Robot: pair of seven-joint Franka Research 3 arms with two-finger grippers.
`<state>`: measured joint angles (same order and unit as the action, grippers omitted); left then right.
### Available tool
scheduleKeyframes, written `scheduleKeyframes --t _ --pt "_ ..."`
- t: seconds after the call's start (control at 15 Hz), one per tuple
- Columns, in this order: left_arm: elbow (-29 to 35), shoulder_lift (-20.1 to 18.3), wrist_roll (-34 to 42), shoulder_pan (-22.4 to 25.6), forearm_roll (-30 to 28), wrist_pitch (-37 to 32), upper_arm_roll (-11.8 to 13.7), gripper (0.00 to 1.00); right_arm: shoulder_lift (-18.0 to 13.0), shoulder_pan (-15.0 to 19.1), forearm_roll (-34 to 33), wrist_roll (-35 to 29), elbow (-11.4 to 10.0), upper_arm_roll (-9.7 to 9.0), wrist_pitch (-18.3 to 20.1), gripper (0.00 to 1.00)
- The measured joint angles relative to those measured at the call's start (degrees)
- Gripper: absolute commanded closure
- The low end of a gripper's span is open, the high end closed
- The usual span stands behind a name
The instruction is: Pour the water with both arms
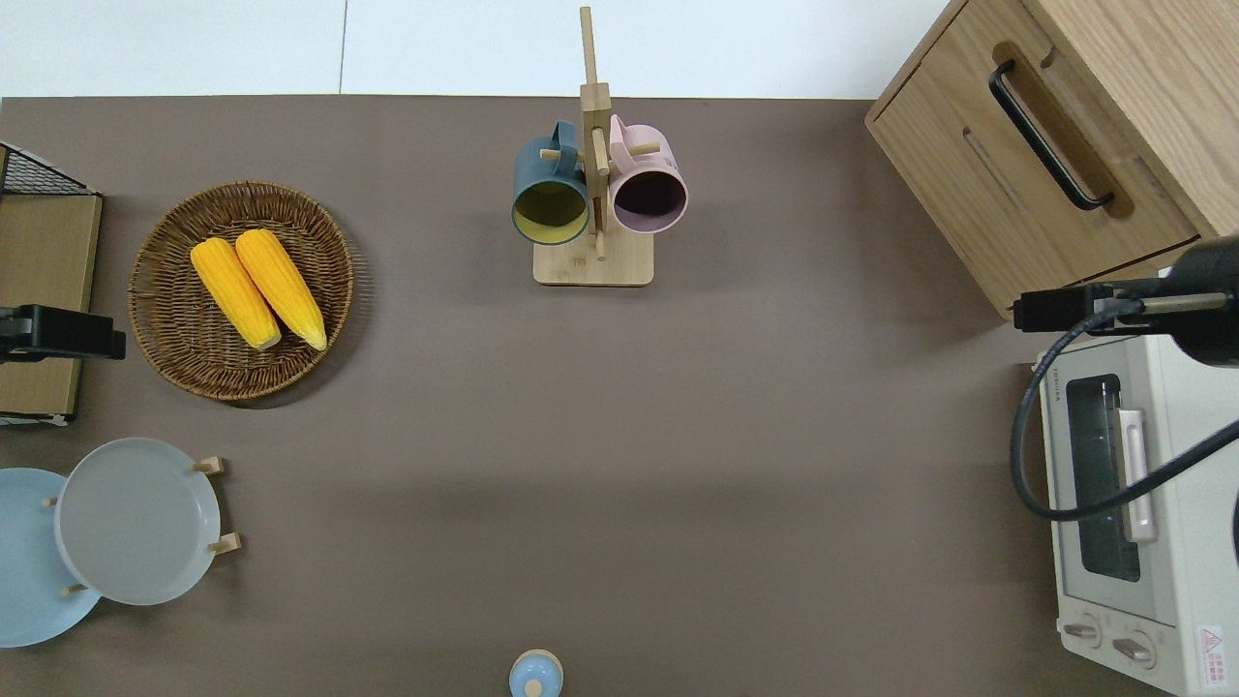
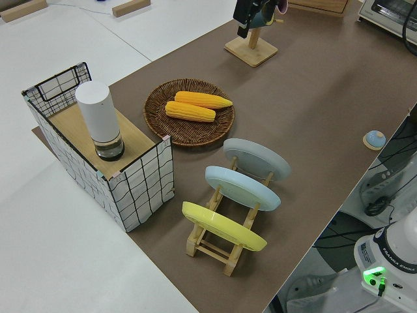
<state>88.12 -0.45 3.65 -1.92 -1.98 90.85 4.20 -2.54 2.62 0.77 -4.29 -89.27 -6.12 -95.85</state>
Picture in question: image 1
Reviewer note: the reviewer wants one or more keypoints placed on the grey plate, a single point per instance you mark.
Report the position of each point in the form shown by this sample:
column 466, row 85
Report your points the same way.
column 135, row 523

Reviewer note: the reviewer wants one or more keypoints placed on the dark blue mug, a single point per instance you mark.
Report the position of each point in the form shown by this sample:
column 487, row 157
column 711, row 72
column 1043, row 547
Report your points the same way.
column 542, row 165

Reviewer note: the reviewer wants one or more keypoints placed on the black camera with round mount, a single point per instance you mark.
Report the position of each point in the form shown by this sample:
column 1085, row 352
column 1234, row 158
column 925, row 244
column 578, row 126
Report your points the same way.
column 1210, row 300

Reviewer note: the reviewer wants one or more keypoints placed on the wooden cabinet box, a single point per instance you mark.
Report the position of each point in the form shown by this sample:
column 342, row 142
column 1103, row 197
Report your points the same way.
column 968, row 126

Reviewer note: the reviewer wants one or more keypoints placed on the yellow corn cob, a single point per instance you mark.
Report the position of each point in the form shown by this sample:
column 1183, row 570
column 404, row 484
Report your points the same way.
column 232, row 290
column 283, row 286

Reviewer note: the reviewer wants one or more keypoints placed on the round wicker basket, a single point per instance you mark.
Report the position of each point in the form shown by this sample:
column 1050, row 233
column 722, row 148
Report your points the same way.
column 165, row 319

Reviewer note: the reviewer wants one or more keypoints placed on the wooden plate rack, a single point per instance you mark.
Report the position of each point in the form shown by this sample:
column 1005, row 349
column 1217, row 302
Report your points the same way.
column 215, row 466

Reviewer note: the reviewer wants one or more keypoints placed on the wooden mug rack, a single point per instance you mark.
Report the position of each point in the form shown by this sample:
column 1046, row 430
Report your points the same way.
column 592, row 263

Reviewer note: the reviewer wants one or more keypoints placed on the pink mug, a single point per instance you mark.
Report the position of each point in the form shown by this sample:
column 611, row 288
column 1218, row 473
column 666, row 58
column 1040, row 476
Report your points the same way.
column 670, row 170

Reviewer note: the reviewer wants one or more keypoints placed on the light blue plate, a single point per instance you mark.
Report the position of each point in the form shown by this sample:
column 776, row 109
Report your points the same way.
column 29, row 581

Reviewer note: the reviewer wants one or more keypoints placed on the blue bell with wooden base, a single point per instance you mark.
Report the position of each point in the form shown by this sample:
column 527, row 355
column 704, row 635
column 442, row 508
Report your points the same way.
column 535, row 675

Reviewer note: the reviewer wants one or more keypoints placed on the white toaster oven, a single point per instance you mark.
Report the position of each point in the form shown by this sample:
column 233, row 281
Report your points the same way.
column 1191, row 542

